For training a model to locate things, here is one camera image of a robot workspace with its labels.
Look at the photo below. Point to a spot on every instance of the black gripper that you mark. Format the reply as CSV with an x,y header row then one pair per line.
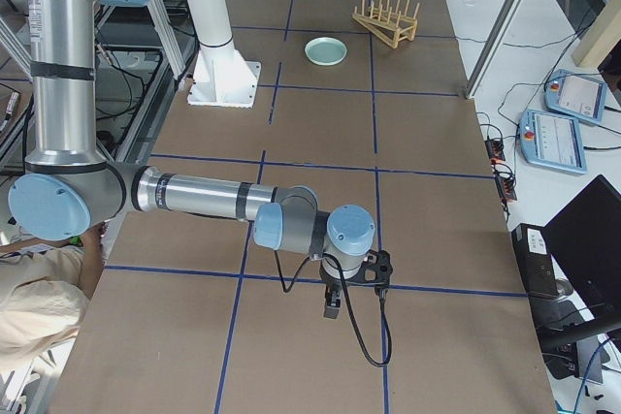
x,y
332,284

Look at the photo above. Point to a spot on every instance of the light green plate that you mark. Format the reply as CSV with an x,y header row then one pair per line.
x,y
325,51

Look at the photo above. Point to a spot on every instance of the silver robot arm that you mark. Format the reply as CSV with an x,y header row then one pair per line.
x,y
70,181

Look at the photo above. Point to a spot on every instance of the black usb hub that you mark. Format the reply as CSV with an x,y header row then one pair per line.
x,y
495,150
505,183

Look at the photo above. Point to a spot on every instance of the black laptop computer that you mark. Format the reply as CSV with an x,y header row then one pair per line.
x,y
576,253

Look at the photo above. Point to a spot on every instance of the lower grey teach pendant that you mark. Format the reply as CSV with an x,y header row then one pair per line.
x,y
552,141

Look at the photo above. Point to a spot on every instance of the grey teach pendant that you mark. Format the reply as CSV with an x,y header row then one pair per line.
x,y
576,95
552,141

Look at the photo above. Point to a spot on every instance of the wooden dish rack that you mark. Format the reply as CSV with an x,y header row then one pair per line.
x,y
391,21

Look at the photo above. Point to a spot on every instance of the person in beige shorts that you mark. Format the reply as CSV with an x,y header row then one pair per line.
x,y
46,287

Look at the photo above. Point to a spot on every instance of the upper grey teach pendant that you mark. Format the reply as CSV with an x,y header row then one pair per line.
x,y
576,95

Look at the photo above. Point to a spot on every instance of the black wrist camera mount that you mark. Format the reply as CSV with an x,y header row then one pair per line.
x,y
376,269

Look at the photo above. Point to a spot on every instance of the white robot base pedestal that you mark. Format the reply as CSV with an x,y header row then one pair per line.
x,y
222,77

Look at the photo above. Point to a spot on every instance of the aluminium frame post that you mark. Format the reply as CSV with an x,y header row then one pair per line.
x,y
492,45

